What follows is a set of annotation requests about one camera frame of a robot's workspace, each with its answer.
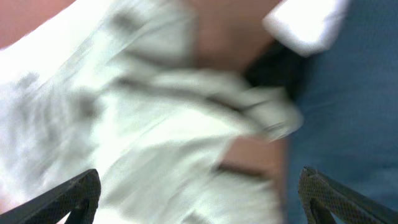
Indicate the khaki shorts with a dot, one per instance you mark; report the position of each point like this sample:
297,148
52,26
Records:
110,85

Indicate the navy blue garment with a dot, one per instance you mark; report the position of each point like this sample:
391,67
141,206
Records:
349,105

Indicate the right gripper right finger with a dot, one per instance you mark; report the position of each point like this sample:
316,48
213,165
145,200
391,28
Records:
323,199

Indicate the white garment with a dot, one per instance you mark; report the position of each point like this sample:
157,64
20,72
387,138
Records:
307,27

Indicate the black garment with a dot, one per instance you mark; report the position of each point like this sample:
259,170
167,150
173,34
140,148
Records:
278,66

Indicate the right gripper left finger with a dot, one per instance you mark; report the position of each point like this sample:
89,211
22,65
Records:
77,199

